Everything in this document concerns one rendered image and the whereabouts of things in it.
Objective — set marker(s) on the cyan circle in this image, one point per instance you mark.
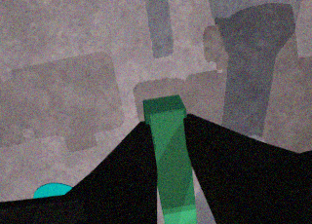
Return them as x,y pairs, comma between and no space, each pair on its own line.
52,189

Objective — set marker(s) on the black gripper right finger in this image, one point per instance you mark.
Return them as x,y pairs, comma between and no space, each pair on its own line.
246,181

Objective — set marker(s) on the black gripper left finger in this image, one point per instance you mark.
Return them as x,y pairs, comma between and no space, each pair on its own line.
122,189

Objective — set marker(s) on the green rectangular post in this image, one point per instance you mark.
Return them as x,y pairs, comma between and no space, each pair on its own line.
175,183

